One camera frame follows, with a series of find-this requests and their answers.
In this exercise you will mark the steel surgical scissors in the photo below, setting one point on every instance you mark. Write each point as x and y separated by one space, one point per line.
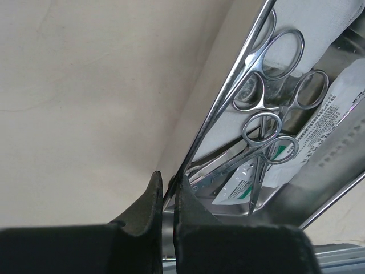
260 150

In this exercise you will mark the green suture packet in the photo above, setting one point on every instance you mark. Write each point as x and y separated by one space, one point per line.
238 188

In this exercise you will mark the beige cloth drape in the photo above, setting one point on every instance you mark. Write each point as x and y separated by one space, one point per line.
90 93

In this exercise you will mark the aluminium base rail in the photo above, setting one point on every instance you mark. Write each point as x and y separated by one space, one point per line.
340 258

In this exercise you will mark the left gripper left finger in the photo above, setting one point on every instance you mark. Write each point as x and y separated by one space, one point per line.
130 243

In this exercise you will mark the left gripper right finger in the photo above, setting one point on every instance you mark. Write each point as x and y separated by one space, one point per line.
204 245

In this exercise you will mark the stainless steel tray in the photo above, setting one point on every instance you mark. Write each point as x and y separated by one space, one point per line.
245 26

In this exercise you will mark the white gauze pad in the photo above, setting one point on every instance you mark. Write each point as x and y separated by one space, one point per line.
320 22
226 128

